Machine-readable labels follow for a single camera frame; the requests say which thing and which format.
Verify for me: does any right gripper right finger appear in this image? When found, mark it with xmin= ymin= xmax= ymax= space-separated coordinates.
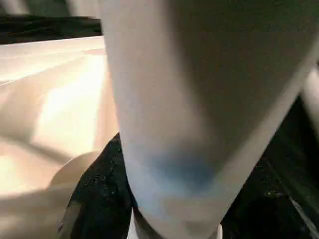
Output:
xmin=222 ymin=160 xmax=308 ymax=239

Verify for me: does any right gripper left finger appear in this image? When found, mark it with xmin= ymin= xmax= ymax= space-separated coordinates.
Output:
xmin=67 ymin=133 xmax=137 ymax=239

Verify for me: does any white plastic table top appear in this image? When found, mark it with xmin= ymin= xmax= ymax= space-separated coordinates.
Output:
xmin=0 ymin=34 xmax=124 ymax=239

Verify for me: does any white plastic table leg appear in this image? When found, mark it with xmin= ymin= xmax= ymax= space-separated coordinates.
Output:
xmin=99 ymin=0 xmax=319 ymax=239
xmin=301 ymin=66 xmax=319 ymax=122

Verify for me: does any black mat cover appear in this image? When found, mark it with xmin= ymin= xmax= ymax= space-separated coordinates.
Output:
xmin=0 ymin=14 xmax=319 ymax=239

